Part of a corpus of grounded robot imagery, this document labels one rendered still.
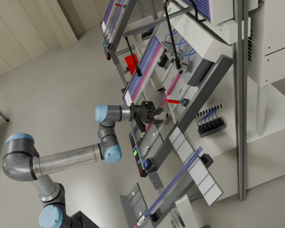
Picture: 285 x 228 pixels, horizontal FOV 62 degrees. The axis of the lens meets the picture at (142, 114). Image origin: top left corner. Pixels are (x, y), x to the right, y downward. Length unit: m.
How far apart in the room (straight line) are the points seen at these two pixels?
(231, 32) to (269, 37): 0.21
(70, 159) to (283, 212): 1.47
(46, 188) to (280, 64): 1.25
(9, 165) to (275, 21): 1.15
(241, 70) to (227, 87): 0.78
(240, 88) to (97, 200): 1.60
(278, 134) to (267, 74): 0.48
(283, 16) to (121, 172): 1.76
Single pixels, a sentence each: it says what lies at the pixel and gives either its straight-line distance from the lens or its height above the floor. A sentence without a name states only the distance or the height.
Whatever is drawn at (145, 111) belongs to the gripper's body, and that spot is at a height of 1.07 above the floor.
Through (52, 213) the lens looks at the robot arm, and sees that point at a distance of 1.38.
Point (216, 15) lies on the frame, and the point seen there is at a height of 1.42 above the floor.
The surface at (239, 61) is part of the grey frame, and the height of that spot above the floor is 1.22.
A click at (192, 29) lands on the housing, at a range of 1.10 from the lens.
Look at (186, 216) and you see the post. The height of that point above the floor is 0.65.
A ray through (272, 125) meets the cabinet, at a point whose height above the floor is 0.62.
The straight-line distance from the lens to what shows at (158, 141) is 1.26.
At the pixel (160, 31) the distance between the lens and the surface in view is 1.55.
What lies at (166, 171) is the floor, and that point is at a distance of 2.15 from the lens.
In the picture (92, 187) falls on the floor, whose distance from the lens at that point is 2.34.
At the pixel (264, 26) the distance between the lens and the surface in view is 1.04.
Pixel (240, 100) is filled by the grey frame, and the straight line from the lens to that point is 1.13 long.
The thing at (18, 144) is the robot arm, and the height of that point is 1.18.
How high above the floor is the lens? 1.80
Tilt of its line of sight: 42 degrees down
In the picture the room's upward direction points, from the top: 23 degrees counter-clockwise
